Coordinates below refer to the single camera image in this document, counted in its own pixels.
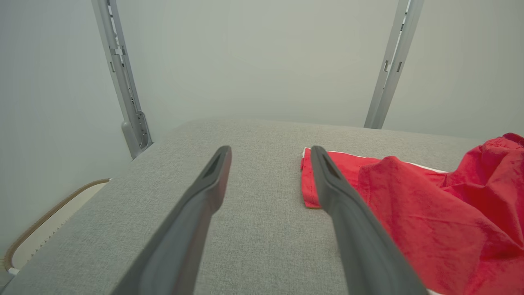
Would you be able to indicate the cream perforated laundry basket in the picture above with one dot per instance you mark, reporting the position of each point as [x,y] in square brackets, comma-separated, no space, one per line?
[41,223]

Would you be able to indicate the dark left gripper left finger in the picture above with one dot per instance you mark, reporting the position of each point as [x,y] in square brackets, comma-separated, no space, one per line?
[180,237]

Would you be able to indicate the red shorts with white stripes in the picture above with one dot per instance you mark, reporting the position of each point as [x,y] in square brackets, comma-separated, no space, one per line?
[430,213]

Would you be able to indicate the grey metal frame post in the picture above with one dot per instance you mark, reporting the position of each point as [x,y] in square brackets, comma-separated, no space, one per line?
[123,82]
[393,69]

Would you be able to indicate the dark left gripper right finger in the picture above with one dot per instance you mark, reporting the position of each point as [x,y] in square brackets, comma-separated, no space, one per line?
[364,246]

